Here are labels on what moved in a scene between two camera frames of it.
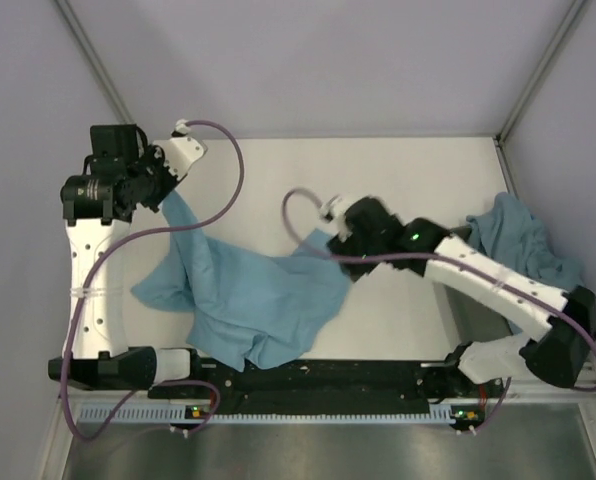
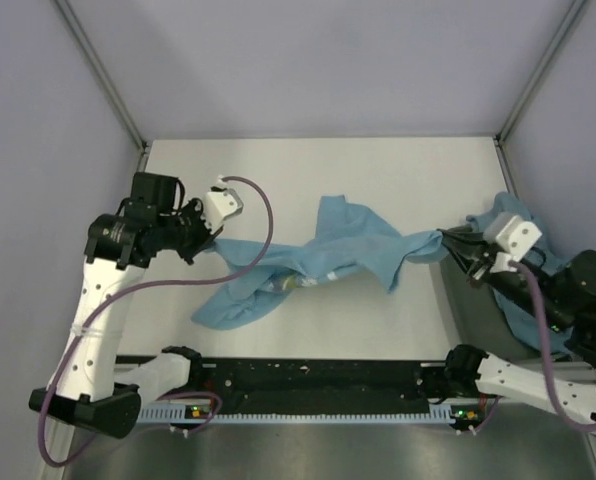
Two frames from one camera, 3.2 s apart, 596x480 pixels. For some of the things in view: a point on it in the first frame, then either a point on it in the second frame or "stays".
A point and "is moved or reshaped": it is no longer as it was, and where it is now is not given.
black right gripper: [344, 244] to [468, 250]
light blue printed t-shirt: [268, 310] is moved or reshaped
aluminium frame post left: [121, 115] stays
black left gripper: [154, 157] to [195, 210]
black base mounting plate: [456, 381] stays
